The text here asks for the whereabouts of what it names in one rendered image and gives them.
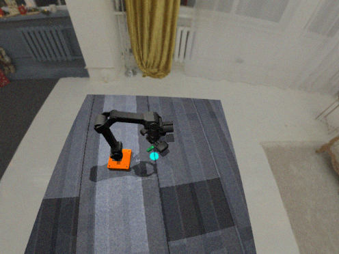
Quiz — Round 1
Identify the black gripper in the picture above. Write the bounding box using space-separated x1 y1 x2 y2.
140 128 168 153

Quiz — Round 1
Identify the cyan circle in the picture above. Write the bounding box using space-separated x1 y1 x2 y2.
150 152 159 160

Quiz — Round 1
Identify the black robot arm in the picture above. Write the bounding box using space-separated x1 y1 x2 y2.
94 110 174 161

